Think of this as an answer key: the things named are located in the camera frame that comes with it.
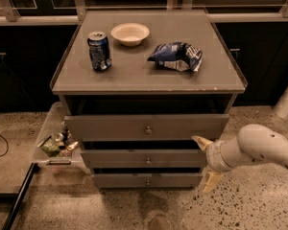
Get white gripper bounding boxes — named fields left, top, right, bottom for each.
left=192, top=135, right=232, bottom=193

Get grey drawer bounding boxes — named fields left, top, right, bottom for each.
left=92, top=172, right=203, bottom=189
left=64, top=114, right=229, bottom=141
left=81, top=149, right=206, bottom=169

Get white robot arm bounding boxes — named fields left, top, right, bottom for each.
left=192, top=124, right=288, bottom=193

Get grey top drawer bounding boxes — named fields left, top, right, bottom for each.
left=64, top=114, right=229, bottom=141

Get grey bottom drawer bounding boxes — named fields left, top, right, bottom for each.
left=92, top=172, right=203, bottom=189

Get grey drawer cabinet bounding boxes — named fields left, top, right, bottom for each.
left=51, top=11, right=247, bottom=175

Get blue chip bag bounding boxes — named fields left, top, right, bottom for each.
left=148, top=42, right=203, bottom=72

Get snack items in bin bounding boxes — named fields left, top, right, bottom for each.
left=37, top=122, right=80, bottom=157

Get white paper bowl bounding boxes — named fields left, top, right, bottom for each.
left=111, top=23, right=150, bottom=47

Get clear plastic bin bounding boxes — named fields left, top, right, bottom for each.
left=33, top=102, right=83, bottom=166

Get blue soda can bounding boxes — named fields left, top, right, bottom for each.
left=87, top=32, right=112, bottom=71

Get white pipe post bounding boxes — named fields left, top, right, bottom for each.
left=273, top=74, right=288, bottom=119

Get black floor cable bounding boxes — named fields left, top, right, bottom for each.
left=0, top=127, right=10, bottom=157

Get metal railing frame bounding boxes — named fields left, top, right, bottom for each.
left=0, top=0, right=288, bottom=27

